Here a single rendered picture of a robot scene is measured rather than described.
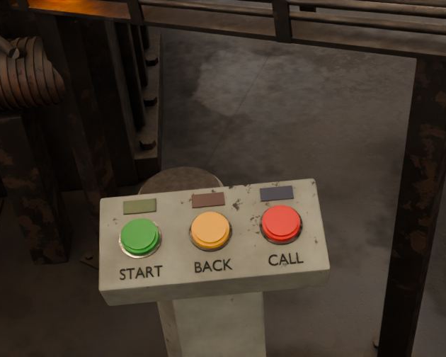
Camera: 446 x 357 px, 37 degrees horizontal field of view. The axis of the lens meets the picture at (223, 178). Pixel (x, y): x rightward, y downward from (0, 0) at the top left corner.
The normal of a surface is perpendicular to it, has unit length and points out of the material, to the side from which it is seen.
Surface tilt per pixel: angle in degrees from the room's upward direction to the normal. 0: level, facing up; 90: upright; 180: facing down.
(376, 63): 0
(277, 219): 20
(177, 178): 0
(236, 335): 90
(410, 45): 6
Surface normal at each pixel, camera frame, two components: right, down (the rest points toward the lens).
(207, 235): -0.04, -0.50
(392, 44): -0.16, -0.79
